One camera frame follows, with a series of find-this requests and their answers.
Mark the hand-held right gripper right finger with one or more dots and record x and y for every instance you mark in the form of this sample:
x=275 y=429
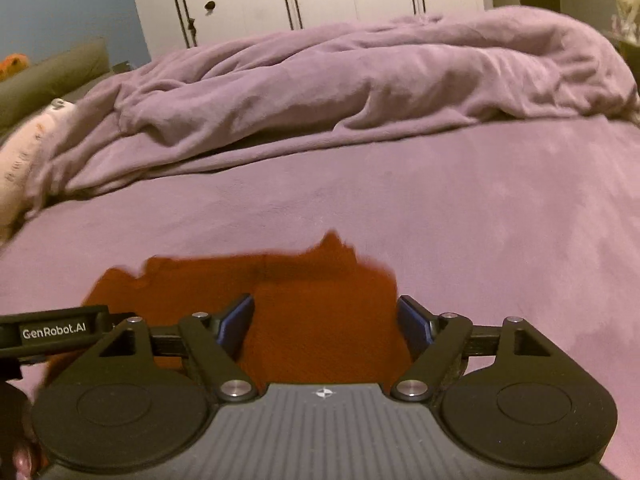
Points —
x=413 y=325

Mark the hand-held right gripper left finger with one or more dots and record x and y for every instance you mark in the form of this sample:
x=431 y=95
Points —
x=237 y=322

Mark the rust red cardigan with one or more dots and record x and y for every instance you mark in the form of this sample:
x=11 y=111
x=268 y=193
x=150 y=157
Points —
x=310 y=320

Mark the person's left hand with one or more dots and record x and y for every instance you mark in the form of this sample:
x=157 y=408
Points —
x=24 y=460

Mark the purple bed sheet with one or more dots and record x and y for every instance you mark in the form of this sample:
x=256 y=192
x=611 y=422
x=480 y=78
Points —
x=400 y=200

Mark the pale pink plush toy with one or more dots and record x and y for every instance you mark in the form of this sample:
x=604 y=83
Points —
x=25 y=160

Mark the crumpled purple blanket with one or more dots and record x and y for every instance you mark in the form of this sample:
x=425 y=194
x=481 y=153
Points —
x=350 y=85

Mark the olive green cushion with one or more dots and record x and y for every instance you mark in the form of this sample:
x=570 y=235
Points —
x=50 y=82

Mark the orange plush toy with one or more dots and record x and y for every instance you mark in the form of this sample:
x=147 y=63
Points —
x=12 y=66

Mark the white wrapped bouquet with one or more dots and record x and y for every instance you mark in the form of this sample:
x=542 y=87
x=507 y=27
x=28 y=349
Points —
x=626 y=10

